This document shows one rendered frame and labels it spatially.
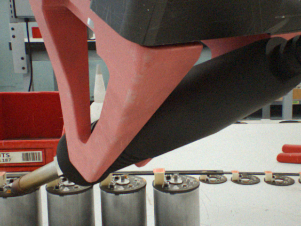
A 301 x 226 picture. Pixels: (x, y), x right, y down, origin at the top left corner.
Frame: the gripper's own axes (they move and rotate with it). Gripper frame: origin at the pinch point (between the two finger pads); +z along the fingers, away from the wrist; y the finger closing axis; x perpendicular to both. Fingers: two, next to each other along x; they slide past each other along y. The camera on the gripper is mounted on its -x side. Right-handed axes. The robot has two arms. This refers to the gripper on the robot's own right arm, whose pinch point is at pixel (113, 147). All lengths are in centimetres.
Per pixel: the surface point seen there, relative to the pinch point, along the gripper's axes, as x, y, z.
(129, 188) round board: -2.2, -4.3, 5.5
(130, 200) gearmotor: -1.7, -4.2, 6.0
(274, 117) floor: -161, -331, 181
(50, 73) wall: -326, -228, 229
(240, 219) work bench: -1.9, -16.7, 12.4
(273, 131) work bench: -14.1, -40.1, 18.8
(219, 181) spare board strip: -7.4, -21.6, 15.2
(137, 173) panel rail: -3.6, -6.2, 6.3
